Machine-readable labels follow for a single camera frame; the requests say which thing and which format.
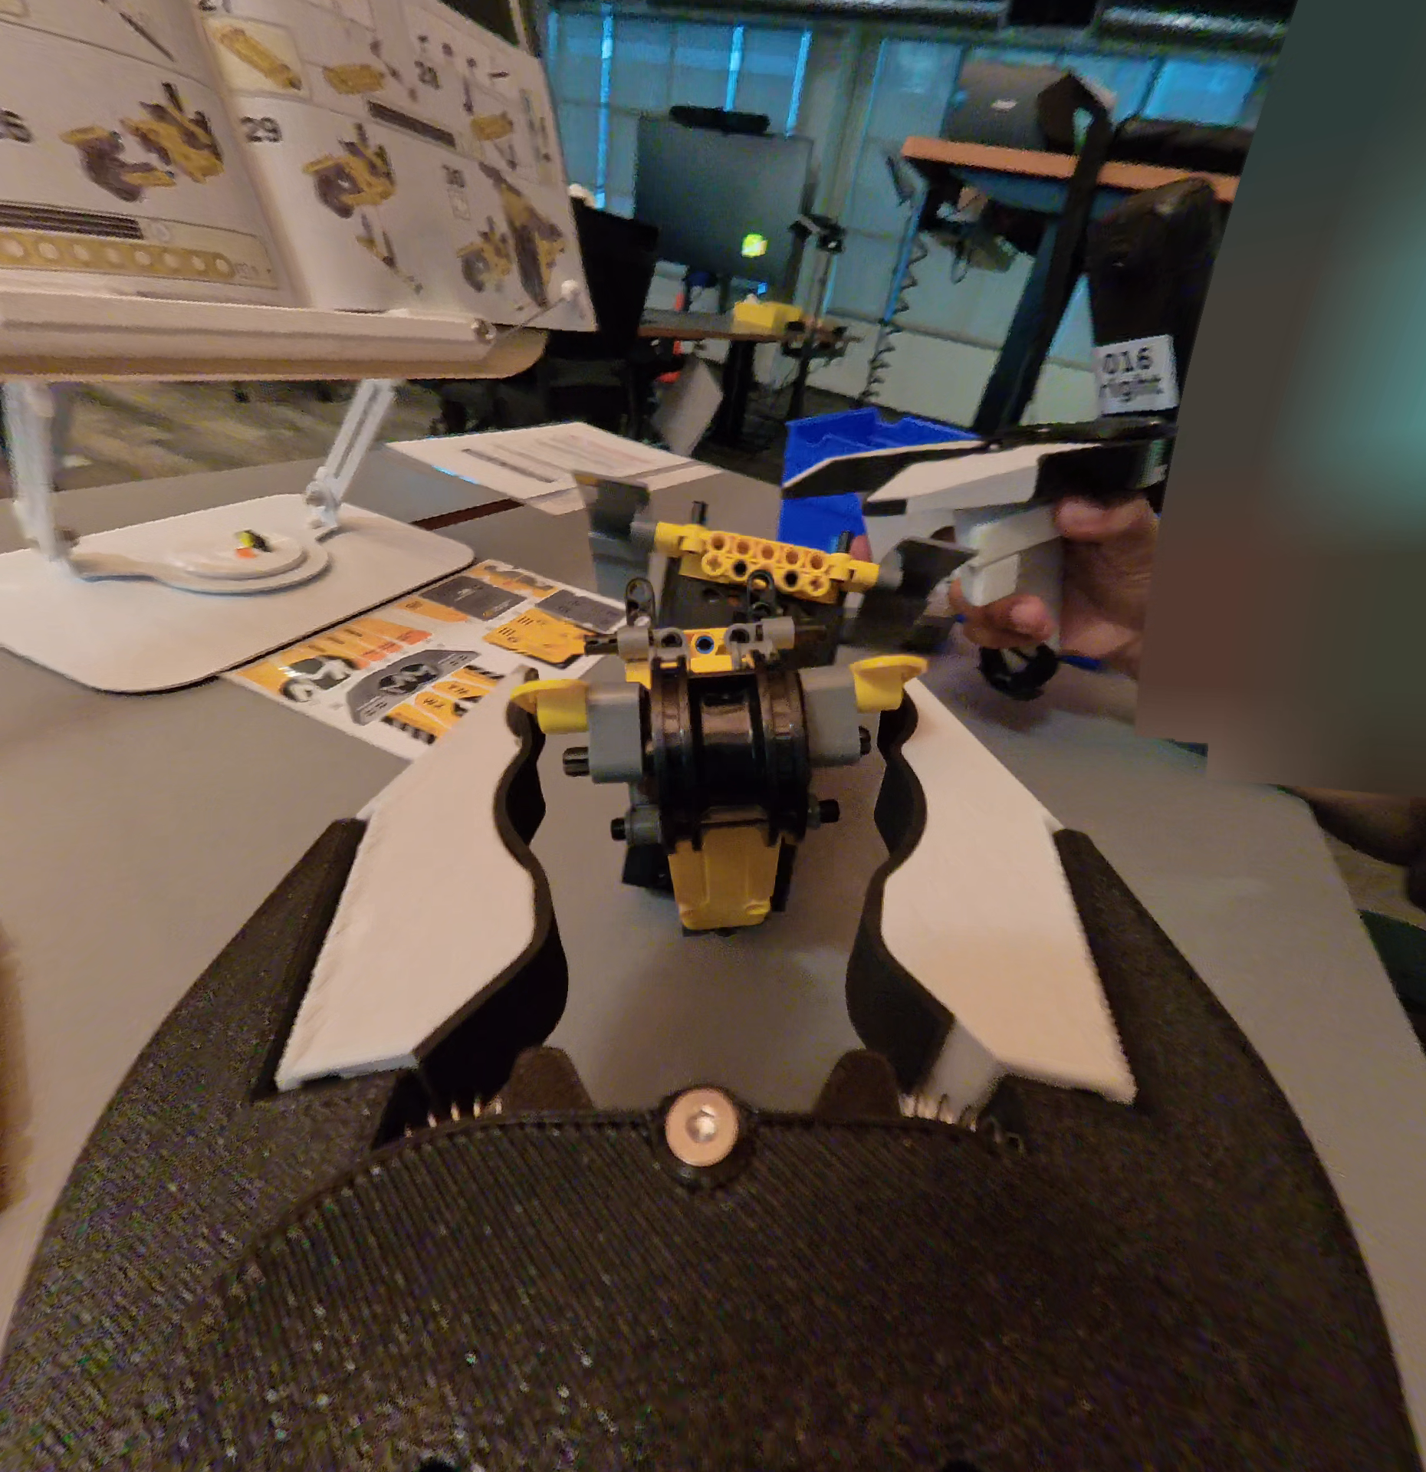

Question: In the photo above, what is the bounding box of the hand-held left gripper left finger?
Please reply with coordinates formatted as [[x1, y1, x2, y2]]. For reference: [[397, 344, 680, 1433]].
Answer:
[[274, 676, 566, 1094]]

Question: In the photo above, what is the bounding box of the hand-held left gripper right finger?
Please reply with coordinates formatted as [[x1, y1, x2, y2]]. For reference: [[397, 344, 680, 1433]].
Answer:
[[845, 676, 1138, 1108]]

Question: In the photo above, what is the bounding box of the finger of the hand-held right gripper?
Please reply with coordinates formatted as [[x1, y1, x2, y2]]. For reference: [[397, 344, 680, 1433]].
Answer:
[[781, 414, 1175, 503], [818, 445, 1163, 548]]

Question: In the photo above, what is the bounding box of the printed paper sheet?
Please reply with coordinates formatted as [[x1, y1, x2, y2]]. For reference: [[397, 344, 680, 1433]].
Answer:
[[385, 425, 697, 513]]

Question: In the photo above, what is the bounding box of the open building instruction booklet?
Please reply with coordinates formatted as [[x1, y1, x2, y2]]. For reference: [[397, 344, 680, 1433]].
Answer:
[[0, 0, 598, 335]]

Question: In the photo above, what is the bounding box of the small camera on tripod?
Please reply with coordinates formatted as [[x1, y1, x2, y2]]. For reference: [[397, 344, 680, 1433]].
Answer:
[[796, 218, 847, 301]]

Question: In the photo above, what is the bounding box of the white book stand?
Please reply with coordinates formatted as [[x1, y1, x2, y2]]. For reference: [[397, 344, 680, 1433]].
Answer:
[[0, 282, 546, 693]]

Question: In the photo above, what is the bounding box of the person's right forearm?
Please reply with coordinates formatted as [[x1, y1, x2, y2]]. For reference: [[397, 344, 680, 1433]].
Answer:
[[1282, 785, 1426, 909]]

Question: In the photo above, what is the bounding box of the orange grey sticker sheet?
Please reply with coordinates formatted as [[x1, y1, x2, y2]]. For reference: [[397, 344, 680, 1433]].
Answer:
[[224, 559, 630, 760]]

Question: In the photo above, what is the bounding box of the black office chair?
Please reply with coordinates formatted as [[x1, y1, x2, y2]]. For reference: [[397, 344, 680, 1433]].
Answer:
[[561, 202, 660, 438]]

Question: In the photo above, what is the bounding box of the coiled black cable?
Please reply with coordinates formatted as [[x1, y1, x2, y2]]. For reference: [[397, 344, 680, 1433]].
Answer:
[[865, 268, 924, 409]]

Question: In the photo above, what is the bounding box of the person's right hand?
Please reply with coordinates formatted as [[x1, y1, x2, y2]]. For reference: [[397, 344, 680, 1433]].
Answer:
[[948, 490, 1159, 682]]

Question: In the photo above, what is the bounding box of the yellow black brick toy vehicle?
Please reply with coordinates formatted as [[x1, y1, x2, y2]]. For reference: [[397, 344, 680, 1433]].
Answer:
[[508, 478, 978, 933]]

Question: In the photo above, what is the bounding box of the white hanging sheet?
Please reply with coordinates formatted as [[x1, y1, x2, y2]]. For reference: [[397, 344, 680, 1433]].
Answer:
[[653, 359, 729, 454]]

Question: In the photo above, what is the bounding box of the blue plastic bin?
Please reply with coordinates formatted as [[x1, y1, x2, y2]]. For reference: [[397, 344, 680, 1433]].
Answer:
[[781, 409, 985, 553]]

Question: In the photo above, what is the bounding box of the dark office desk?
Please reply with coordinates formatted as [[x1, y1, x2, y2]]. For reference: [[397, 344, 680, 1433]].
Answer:
[[638, 308, 861, 451]]

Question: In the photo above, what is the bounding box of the black computer monitor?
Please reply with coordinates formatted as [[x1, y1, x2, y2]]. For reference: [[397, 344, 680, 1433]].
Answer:
[[634, 111, 817, 289]]

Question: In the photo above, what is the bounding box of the wooden top standing desk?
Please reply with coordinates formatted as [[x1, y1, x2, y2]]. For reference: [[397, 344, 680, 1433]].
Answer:
[[903, 102, 1234, 430]]

